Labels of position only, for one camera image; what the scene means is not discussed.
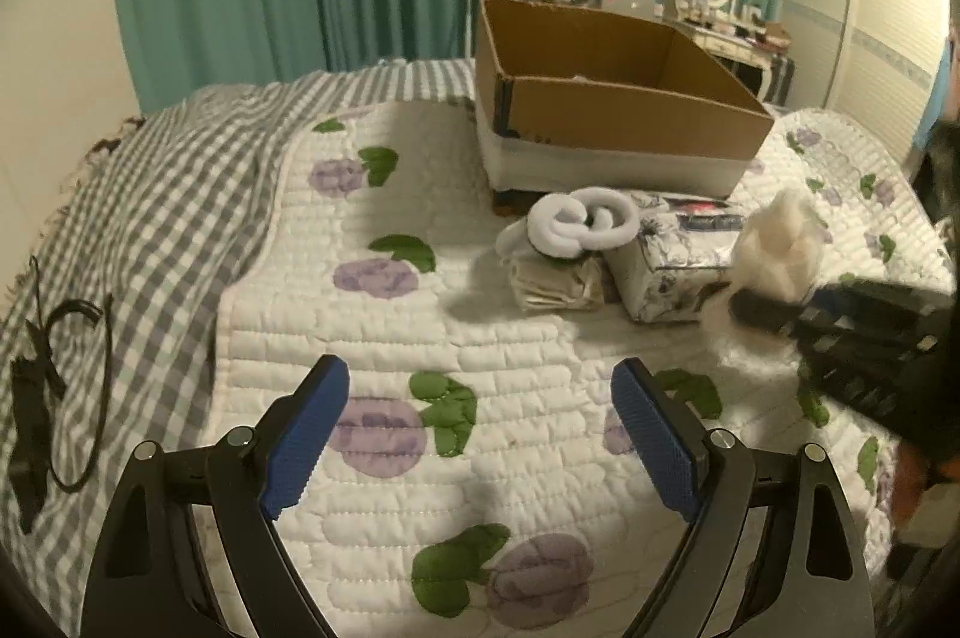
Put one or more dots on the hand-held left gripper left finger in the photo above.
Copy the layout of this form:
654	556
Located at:
304	443

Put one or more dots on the white floral quilt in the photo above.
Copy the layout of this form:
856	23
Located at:
465	338

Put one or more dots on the fluffy cream sock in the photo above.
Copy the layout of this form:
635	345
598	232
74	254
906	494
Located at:
780	248

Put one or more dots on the beige folded cloth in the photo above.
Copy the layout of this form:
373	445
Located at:
551	285

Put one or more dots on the blue cloth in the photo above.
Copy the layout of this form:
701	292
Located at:
937	90

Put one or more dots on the orange cloth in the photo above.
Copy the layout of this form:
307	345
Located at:
911	488

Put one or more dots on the red and black packet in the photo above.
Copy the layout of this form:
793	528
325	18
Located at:
701	214

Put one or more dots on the grey gingham bed sheet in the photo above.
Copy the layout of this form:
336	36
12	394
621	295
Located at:
150	218

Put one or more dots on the cardboard box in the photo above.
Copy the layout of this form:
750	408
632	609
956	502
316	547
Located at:
600	105

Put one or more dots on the white dressing table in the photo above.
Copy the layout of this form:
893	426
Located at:
739	45

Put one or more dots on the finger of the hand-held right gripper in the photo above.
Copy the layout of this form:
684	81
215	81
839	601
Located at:
877	297
765	312

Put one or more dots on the floral tissue pack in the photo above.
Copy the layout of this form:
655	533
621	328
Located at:
667	274

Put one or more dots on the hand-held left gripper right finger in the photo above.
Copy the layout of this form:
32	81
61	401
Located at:
652	443

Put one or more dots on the white sliding wardrobe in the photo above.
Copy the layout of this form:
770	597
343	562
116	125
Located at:
862	23

